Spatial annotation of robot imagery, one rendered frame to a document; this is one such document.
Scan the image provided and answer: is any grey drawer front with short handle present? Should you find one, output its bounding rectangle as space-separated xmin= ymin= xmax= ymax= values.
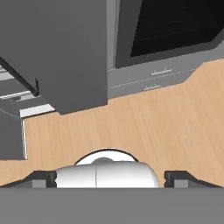
xmin=108 ymin=68 xmax=198 ymax=100

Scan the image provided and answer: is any long silver drawer handle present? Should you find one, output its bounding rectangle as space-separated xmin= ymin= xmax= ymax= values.
xmin=150 ymin=67 xmax=173 ymax=77

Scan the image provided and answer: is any white rounded dome with black rim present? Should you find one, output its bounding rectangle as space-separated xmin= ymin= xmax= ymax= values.
xmin=54 ymin=147 xmax=161 ymax=189

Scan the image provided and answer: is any black fridge door handle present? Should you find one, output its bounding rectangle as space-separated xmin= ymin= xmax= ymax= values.
xmin=0 ymin=56 xmax=41 ymax=97

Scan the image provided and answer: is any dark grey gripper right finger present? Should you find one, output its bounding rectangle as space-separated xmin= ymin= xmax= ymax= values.
xmin=164 ymin=170 xmax=224 ymax=189

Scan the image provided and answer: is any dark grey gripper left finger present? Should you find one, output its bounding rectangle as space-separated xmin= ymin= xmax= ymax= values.
xmin=0 ymin=170 xmax=58 ymax=189

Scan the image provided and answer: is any black glass oven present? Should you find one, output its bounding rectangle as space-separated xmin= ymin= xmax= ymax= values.
xmin=114 ymin=0 xmax=224 ymax=70

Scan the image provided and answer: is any short silver drawer handle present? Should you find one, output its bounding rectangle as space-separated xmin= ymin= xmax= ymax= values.
xmin=142 ymin=83 xmax=162 ymax=92

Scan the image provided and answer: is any dark grey fridge door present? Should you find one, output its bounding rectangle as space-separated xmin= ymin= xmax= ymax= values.
xmin=0 ymin=0 xmax=109 ymax=116

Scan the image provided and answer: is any grey drawer front with long handle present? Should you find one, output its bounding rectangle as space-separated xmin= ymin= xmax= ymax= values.
xmin=108 ymin=57 xmax=224 ymax=90

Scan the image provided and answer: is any grey freezer door with pale edge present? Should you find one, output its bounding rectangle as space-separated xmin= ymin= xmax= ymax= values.
xmin=0 ymin=109 xmax=29 ymax=161

